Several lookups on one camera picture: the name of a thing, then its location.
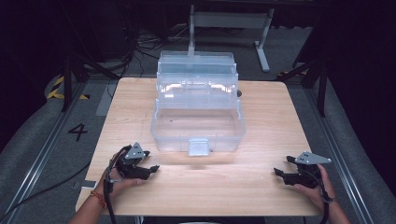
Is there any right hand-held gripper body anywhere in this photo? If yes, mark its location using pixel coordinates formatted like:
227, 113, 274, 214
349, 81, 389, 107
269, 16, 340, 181
293, 150, 332, 189

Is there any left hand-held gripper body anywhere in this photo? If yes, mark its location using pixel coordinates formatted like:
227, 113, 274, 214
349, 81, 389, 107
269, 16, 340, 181
117, 142, 152, 181

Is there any transparent plastic storage box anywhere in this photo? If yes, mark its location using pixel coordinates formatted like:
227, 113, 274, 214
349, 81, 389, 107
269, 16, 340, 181
150, 49, 247, 157

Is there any person's right hand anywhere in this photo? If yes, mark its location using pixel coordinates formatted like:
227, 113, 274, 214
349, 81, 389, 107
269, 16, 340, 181
293, 164, 336, 212

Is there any person's left hand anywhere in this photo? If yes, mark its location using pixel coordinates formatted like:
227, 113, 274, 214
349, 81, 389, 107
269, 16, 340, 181
95, 151, 145, 198

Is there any grey tape piece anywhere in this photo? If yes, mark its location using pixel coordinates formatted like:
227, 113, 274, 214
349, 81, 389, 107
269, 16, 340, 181
72, 179, 98, 190

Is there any black tripod stand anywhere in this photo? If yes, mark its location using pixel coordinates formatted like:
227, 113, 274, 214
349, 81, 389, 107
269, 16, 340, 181
277, 55, 329, 119
60, 50, 120, 114

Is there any yellow black floor tape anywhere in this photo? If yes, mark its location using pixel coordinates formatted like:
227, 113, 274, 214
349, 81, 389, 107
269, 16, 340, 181
46, 76, 92, 101

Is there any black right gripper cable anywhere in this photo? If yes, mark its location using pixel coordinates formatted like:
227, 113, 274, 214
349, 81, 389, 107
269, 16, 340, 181
300, 167, 338, 224

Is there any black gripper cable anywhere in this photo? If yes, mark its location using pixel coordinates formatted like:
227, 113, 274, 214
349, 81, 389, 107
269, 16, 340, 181
300, 167, 338, 224
103, 145, 133, 224

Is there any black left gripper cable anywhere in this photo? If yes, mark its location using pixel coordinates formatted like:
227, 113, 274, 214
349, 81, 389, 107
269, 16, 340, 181
103, 145, 133, 224

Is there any metal floor rail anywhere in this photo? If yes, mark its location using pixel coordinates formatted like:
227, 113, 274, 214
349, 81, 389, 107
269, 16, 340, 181
0, 81, 90, 224
302, 87, 376, 224

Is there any orange bracelet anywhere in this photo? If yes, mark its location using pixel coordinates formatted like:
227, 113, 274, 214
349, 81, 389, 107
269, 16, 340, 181
90, 189, 108, 210

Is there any black floor cable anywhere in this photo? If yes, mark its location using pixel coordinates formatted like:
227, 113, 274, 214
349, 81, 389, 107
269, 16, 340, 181
0, 161, 92, 222

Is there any tangle of black cables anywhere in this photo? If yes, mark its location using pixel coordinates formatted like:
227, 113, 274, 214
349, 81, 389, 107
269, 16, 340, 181
122, 21, 191, 78

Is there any grey metal table frame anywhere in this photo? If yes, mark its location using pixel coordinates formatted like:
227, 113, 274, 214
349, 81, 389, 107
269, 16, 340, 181
187, 4, 276, 74

